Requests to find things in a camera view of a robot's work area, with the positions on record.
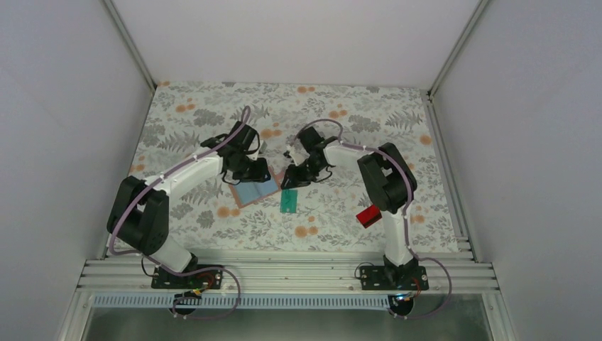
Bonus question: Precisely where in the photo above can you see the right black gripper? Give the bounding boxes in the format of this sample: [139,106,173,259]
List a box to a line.
[283,159,327,193]

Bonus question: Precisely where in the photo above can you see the teal card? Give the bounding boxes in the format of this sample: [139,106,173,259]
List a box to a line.
[280,189,298,214]

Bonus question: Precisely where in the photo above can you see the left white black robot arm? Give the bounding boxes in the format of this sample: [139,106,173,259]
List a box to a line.
[106,121,271,288]

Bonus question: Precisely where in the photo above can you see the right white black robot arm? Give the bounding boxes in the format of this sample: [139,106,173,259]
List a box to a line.
[281,126,419,289]

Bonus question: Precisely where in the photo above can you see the red card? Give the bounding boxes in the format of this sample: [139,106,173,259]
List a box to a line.
[356,205,382,229]

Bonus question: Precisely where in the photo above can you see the floral patterned table mat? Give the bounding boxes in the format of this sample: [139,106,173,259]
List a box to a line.
[131,81,459,253]

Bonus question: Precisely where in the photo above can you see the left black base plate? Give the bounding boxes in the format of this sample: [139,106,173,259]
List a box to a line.
[150,264,224,291]

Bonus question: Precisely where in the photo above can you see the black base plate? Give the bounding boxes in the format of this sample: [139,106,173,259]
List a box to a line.
[150,264,224,291]
[358,265,429,291]

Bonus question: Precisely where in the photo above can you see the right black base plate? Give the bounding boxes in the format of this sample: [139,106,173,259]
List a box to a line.
[358,265,429,291]

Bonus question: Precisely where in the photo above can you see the grey slotted cable duct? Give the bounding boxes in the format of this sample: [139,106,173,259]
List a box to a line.
[92,293,390,310]

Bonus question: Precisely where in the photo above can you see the aluminium rail frame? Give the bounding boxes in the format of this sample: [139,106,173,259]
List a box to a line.
[77,249,500,294]

